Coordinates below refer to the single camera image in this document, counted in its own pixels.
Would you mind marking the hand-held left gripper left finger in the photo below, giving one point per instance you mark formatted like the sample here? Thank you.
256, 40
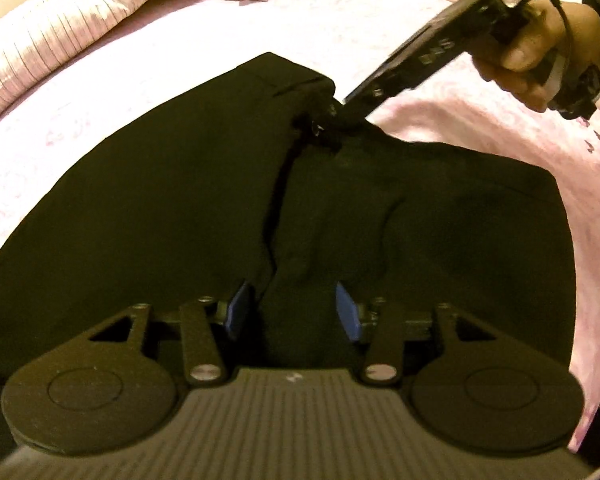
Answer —
238, 311

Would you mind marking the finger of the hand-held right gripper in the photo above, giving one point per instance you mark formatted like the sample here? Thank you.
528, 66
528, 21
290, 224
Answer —
380, 82

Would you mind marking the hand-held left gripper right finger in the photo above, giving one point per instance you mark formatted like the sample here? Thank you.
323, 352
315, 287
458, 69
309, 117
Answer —
347, 314

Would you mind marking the black pants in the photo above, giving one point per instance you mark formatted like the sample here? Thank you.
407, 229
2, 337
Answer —
155, 220

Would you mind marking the person's right hand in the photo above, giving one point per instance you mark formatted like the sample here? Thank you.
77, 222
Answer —
532, 35

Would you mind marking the pink floral bed sheet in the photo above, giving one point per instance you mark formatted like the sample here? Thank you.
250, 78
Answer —
190, 45

